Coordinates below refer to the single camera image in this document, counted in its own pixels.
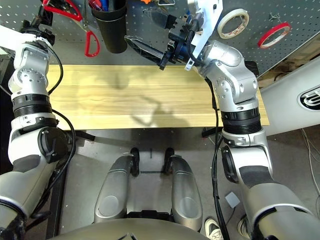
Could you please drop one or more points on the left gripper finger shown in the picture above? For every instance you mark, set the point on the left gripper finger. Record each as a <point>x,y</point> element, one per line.
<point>45,13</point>

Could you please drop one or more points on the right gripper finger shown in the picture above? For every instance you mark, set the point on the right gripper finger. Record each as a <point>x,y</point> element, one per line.
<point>145,50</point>
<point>158,17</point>

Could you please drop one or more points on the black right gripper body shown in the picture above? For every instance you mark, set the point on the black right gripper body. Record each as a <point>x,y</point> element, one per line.
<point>178,37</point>

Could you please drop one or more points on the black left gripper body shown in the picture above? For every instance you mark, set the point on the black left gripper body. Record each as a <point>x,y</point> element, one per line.
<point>40,32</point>

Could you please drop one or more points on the orange black needle-nose pliers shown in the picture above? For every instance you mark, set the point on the orange black needle-nose pliers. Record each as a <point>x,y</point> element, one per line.
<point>145,1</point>

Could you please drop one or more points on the red tape roll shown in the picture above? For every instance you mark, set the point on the red tape roll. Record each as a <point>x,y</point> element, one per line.
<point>263,42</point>

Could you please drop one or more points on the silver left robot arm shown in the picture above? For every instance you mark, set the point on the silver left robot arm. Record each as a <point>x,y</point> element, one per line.
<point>27,112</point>

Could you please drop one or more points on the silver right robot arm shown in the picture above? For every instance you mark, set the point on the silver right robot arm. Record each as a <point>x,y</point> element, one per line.
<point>240,100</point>

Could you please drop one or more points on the grey metal pegboard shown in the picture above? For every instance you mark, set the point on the grey metal pegboard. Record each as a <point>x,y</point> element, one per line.
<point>155,57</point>

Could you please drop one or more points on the black plastic cup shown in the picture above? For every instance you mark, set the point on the black plastic cup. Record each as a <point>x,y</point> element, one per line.
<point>113,32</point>

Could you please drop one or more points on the white tape roll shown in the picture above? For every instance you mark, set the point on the white tape roll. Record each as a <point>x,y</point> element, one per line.
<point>222,31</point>

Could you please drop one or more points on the silver metal peg hook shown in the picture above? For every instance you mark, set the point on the silver metal peg hook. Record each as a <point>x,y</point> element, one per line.
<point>243,21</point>
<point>274,17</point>

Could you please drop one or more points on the black plastic tool case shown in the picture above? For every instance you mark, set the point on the black plastic tool case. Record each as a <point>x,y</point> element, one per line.
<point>252,67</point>

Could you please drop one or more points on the white grey machine casing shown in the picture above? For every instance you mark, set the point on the white grey machine casing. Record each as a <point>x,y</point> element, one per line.
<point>287,105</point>

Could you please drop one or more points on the silver left robot leg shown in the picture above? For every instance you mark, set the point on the silver left robot leg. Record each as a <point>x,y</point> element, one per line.
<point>112,190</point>

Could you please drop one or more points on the silver robot leg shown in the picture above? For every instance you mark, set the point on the silver robot leg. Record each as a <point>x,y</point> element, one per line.
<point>112,190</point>
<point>187,195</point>

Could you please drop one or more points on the silver right robot leg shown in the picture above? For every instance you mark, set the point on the silver right robot leg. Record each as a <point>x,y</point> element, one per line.
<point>187,195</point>

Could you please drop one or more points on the small grey adapter box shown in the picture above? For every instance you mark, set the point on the small grey adapter box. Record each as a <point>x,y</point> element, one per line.
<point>232,199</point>

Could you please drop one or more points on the grey robot torso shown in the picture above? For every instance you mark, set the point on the grey robot torso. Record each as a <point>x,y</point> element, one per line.
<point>130,231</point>

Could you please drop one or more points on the white black sneaker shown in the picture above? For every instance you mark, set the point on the white black sneaker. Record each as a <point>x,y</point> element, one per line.
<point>212,228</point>
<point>243,227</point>

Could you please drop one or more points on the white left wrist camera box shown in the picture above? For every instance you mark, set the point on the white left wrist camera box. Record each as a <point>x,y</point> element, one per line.
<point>12,37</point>

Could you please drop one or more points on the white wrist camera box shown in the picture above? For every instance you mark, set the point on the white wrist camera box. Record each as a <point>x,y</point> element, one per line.
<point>12,37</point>
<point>207,20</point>

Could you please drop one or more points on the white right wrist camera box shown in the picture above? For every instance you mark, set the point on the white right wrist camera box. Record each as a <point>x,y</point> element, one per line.
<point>207,20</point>

